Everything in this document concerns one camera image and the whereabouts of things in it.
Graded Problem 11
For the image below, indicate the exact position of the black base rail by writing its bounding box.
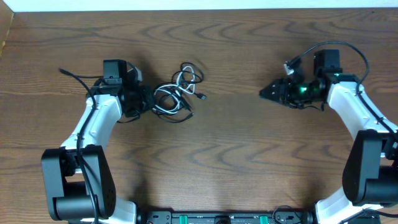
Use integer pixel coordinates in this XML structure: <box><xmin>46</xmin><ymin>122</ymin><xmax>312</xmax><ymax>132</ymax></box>
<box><xmin>68</xmin><ymin>205</ymin><xmax>382</xmax><ymax>224</ymax></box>

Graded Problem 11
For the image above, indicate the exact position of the white usb cable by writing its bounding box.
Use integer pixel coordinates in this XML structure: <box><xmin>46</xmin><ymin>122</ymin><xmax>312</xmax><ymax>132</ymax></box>
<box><xmin>153</xmin><ymin>65</ymin><xmax>197</xmax><ymax>115</ymax></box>

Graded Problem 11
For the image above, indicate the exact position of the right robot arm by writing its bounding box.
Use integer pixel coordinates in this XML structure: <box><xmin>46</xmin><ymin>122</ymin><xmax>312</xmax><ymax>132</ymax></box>
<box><xmin>259</xmin><ymin>49</ymin><xmax>397</xmax><ymax>223</ymax></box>

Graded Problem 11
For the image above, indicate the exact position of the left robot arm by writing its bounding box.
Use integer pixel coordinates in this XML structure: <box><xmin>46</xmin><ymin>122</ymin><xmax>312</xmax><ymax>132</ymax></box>
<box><xmin>41</xmin><ymin>59</ymin><xmax>154</xmax><ymax>223</ymax></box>

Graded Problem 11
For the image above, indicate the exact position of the black usb cable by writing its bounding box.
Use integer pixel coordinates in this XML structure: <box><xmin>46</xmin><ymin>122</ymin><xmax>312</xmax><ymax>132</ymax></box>
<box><xmin>152</xmin><ymin>62</ymin><xmax>208</xmax><ymax>124</ymax></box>

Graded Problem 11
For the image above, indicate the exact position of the left camera cable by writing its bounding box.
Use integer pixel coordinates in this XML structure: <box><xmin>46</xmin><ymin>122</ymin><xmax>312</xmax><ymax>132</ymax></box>
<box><xmin>58</xmin><ymin>68</ymin><xmax>105</xmax><ymax>224</ymax></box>

